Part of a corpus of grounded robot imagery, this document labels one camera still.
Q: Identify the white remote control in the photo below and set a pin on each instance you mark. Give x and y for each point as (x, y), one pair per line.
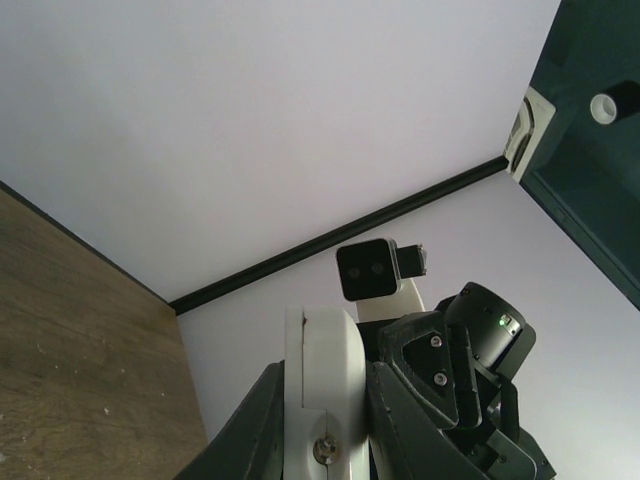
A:
(325, 435)

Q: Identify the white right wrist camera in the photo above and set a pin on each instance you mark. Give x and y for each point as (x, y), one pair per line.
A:
(378, 277)

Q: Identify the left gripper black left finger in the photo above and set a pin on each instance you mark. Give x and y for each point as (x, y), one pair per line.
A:
(251, 443)

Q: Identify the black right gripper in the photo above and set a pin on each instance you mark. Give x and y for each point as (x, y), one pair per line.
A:
(432, 358)

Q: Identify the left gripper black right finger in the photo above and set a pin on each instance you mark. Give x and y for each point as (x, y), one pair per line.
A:
(404, 442)

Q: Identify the dark ceiling structure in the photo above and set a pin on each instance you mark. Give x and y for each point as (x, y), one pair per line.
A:
(577, 153)

